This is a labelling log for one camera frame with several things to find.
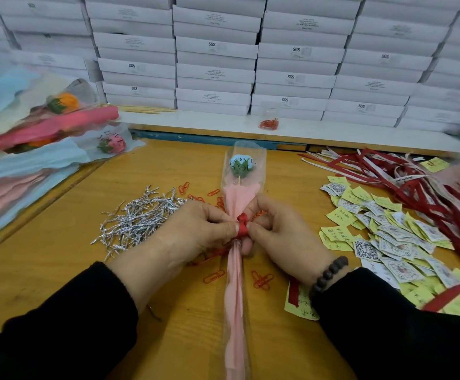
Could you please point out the person's left hand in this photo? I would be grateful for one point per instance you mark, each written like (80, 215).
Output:
(174, 241)

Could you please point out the person's right hand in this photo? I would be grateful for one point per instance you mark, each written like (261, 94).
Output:
(289, 241)

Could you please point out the single red ribbon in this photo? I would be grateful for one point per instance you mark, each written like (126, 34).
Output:
(243, 225)

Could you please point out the blue flower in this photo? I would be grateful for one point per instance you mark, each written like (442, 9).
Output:
(242, 182)

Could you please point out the pile of yellow white tags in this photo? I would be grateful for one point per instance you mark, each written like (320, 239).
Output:
(384, 237)

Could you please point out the pile of red ribbons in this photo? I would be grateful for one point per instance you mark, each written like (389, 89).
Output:
(420, 190)

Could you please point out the pile of flowers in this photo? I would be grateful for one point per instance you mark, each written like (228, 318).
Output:
(24, 154)

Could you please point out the person's right forearm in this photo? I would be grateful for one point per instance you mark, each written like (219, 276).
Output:
(400, 332)

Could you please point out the person's left forearm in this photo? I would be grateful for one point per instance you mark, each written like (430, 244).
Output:
(52, 324)

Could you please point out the pile of silver twist ties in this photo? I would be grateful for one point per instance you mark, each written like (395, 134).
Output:
(139, 219)

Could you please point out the pile of orange paper clips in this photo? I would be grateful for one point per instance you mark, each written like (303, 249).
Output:
(262, 279)

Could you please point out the small bag of red clips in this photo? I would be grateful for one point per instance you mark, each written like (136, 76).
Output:
(269, 124)

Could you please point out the long white board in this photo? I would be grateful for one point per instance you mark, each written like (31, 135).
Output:
(349, 130)

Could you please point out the wooden sticks bundle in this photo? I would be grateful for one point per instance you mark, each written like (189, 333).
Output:
(147, 109)

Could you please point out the wall of stacked white boxes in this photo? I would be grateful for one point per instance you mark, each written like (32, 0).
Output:
(214, 47)

